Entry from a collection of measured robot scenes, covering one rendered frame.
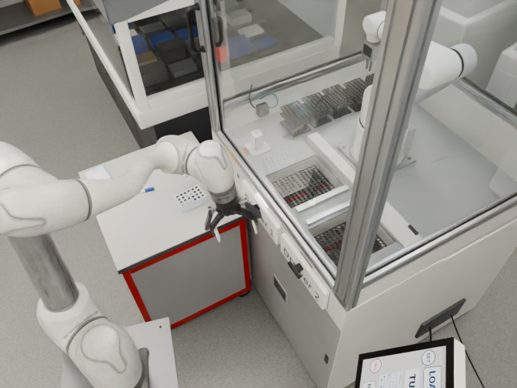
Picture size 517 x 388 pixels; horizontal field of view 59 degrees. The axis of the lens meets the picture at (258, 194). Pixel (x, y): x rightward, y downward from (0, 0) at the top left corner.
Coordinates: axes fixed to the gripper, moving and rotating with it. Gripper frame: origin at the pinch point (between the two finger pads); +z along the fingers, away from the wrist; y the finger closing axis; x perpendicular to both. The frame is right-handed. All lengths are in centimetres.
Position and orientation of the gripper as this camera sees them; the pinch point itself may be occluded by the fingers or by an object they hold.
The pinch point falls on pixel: (236, 232)
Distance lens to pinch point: 164.2
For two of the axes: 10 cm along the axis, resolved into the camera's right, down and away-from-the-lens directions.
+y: 9.7, -2.2, -0.2
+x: -1.5, -7.1, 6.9
